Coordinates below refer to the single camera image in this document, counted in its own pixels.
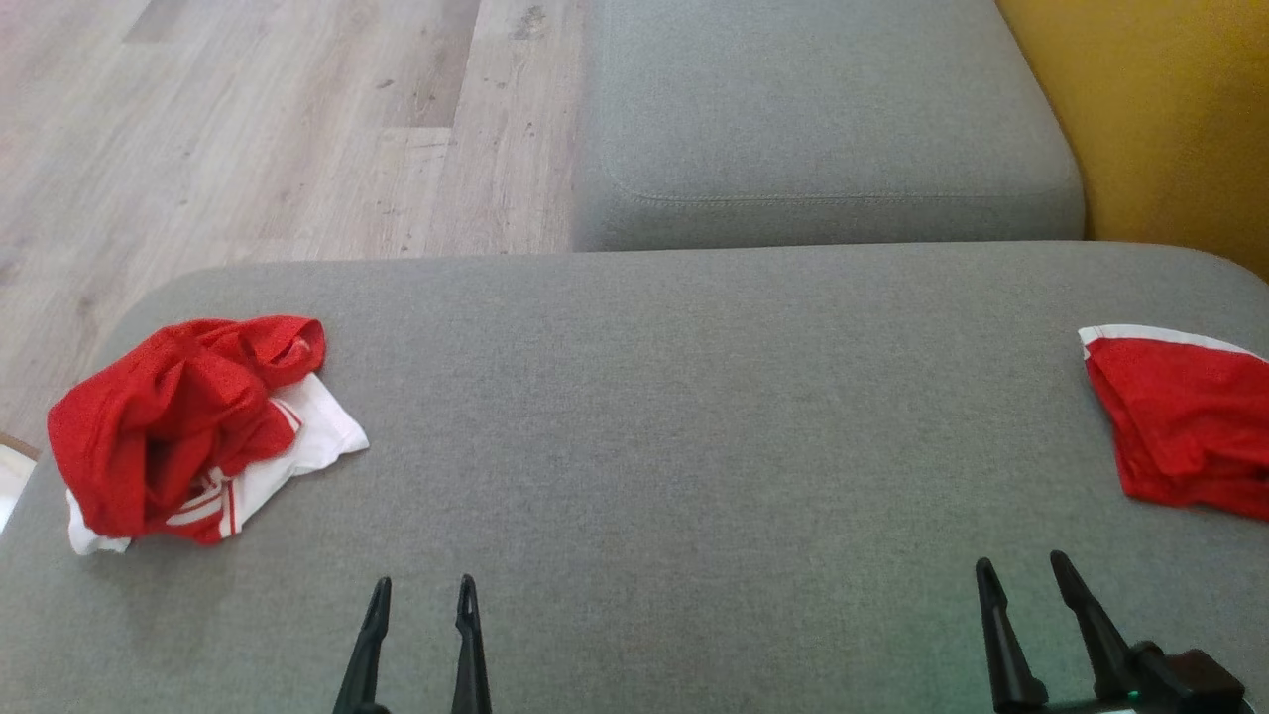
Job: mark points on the red basketball jersey white sleeves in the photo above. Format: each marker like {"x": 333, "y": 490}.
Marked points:
{"x": 149, "y": 426}

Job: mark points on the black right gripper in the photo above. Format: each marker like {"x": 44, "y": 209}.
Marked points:
{"x": 1205, "y": 684}

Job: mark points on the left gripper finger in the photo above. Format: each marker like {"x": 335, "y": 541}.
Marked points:
{"x": 470, "y": 654}
{"x": 365, "y": 654}

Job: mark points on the wide yellow sofa backrest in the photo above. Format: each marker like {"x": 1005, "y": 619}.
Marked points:
{"x": 1170, "y": 119}

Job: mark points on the large grey sofa seat cushion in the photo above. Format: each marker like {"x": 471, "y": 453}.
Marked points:
{"x": 644, "y": 416}

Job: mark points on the white brown-edged floor object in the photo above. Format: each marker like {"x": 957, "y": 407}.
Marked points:
{"x": 12, "y": 486}

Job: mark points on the red shorts white trim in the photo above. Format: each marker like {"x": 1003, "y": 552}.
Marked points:
{"x": 1190, "y": 426}

